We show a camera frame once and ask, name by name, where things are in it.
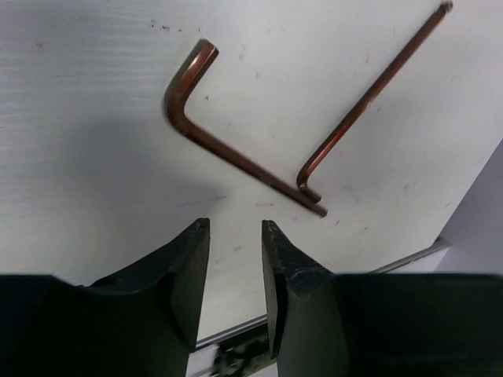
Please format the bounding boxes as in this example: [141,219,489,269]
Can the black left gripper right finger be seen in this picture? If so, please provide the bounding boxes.
[262,220,334,359]

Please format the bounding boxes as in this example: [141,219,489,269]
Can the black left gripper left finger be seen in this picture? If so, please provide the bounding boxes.
[90,218,210,351]

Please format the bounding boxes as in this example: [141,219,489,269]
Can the short brown hex key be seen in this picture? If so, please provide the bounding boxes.
[163,38,328,218]

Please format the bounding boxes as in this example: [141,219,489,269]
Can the thin long brown hex key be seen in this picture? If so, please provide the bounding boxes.
[296,1,453,202]

